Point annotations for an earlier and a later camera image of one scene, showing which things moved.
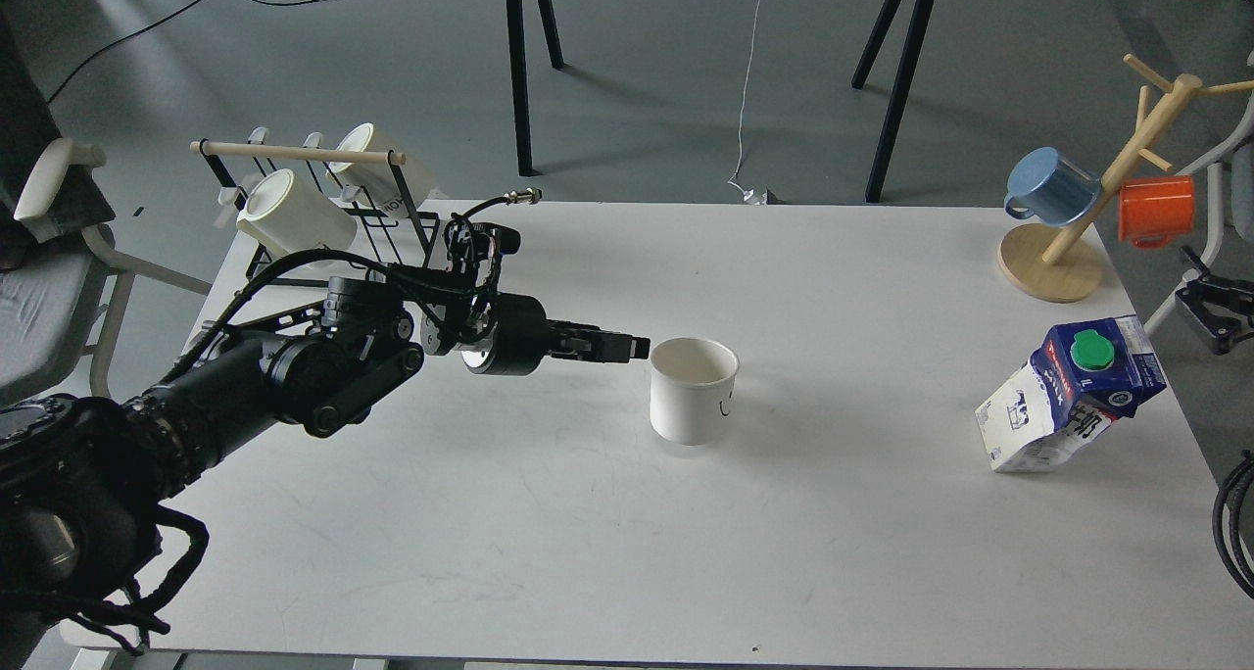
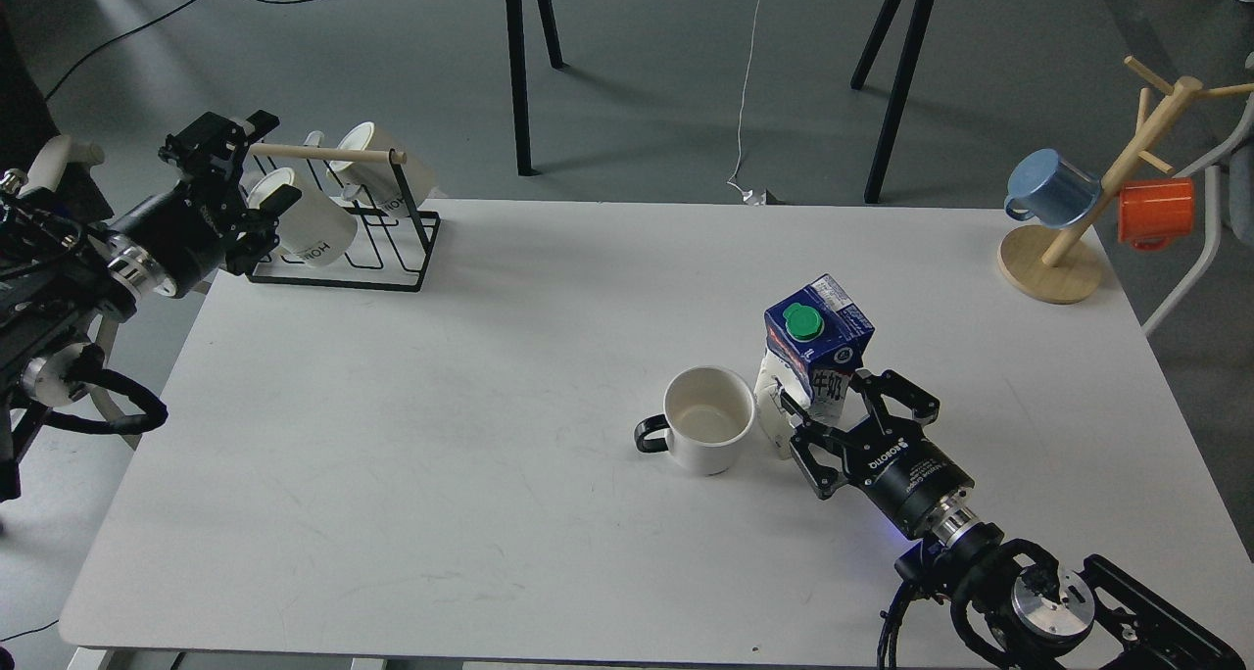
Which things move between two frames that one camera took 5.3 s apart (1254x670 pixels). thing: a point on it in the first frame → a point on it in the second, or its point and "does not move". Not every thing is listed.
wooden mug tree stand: [1058, 263] does not move
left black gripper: [522, 330] → [172, 240]
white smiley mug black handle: [692, 388] → [707, 412]
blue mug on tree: [1053, 191] does not move
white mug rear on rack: [394, 188] does not move
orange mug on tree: [1152, 212] does not move
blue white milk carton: [1085, 375] → [815, 344]
